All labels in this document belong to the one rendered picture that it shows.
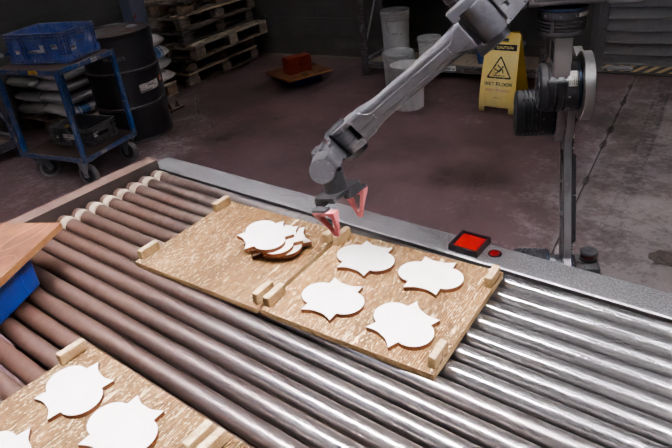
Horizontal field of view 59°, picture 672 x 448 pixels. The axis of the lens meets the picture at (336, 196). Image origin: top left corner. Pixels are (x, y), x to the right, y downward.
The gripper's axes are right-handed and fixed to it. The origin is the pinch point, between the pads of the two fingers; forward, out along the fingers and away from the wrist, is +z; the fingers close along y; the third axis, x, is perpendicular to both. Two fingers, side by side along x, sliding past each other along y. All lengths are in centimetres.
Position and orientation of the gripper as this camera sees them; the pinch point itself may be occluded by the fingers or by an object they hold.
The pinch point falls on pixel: (348, 223)
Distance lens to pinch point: 141.7
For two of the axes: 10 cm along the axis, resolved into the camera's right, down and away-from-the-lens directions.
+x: -7.5, 0.1, 6.7
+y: 5.9, -4.5, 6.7
